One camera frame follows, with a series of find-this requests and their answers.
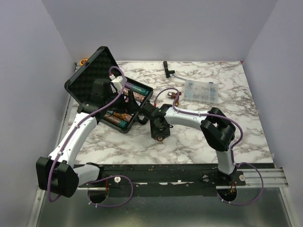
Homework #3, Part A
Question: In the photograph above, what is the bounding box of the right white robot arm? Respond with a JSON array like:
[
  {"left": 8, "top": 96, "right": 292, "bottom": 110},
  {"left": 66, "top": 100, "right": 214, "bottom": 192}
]
[{"left": 141, "top": 103, "right": 236, "bottom": 185}]

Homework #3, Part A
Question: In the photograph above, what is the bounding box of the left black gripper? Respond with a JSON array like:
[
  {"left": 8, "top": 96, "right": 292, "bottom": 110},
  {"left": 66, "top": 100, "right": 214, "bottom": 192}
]
[{"left": 105, "top": 90, "right": 142, "bottom": 114}]

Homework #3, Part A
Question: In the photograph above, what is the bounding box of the clear plastic organizer box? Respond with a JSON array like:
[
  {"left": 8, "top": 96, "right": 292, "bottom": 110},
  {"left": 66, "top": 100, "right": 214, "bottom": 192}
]
[{"left": 183, "top": 80, "right": 218, "bottom": 103}]

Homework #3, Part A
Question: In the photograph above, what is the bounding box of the black poker chip case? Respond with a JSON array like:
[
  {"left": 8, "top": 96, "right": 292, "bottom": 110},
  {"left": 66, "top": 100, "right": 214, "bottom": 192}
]
[{"left": 64, "top": 46, "right": 153, "bottom": 133}]

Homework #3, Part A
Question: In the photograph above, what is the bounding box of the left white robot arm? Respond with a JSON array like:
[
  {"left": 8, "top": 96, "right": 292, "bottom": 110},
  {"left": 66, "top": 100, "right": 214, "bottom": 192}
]
[{"left": 36, "top": 75, "right": 139, "bottom": 202}]

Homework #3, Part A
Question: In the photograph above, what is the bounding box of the black T-handle wrench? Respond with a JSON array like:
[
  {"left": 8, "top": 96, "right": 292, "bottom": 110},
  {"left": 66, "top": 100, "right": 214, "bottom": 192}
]
[{"left": 163, "top": 61, "right": 186, "bottom": 81}]

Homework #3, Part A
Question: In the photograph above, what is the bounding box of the aluminium extrusion rail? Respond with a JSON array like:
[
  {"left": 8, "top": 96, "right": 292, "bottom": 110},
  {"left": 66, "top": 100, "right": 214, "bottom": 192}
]
[{"left": 239, "top": 168, "right": 288, "bottom": 188}]

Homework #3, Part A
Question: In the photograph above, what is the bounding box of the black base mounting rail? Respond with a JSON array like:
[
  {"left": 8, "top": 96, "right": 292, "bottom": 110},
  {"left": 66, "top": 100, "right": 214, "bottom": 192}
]
[{"left": 75, "top": 163, "right": 247, "bottom": 198}]

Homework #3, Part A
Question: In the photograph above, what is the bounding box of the orange poker chip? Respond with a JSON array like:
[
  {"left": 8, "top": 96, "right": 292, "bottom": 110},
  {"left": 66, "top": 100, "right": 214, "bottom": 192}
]
[{"left": 156, "top": 137, "right": 165, "bottom": 142}]

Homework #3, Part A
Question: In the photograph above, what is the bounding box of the brown copper tool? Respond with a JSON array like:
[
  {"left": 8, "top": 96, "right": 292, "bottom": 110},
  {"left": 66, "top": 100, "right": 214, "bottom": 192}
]
[{"left": 168, "top": 92, "right": 182, "bottom": 106}]

